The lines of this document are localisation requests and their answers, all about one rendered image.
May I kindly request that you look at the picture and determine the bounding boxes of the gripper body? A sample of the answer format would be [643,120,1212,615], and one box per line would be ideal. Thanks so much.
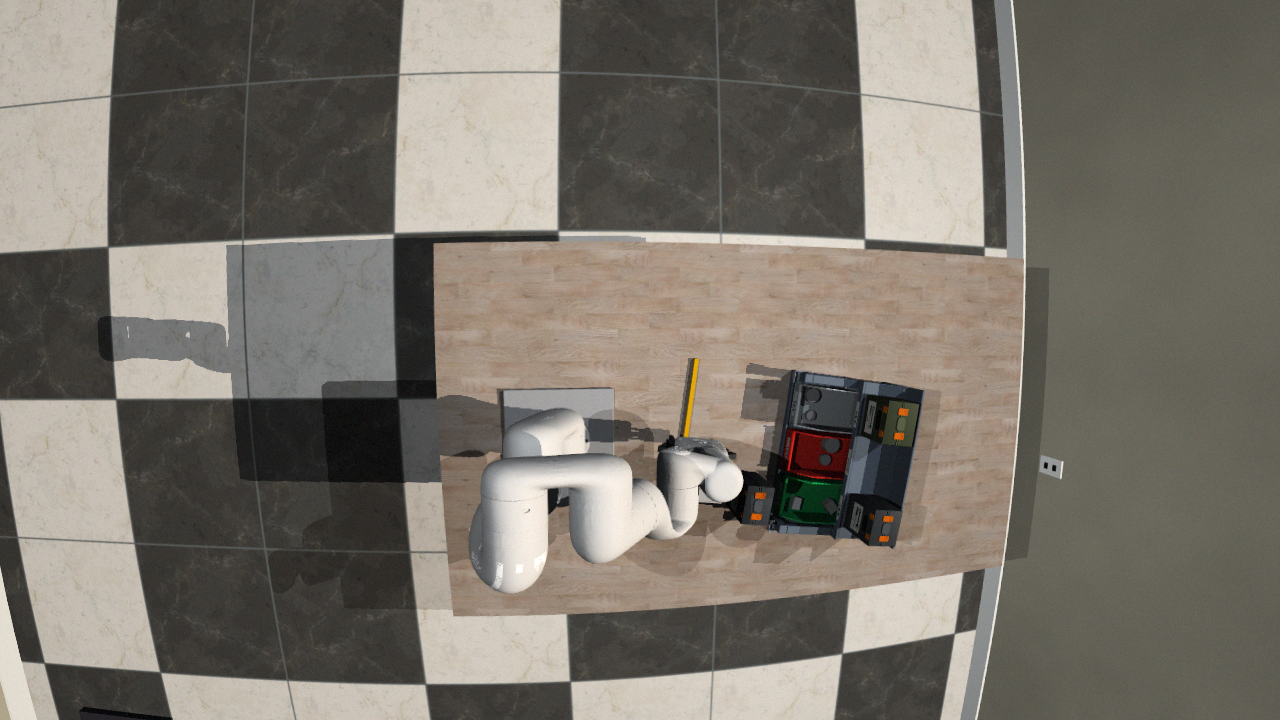
[675,437,728,457]

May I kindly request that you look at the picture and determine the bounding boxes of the red open bin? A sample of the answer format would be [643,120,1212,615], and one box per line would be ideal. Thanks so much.
[781,428,851,480]

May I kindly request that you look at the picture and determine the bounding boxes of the yellow bar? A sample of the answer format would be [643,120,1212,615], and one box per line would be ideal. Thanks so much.
[684,357,699,437]

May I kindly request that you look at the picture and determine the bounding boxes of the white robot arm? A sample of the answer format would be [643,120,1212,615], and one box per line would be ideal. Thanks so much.
[468,407,742,594]

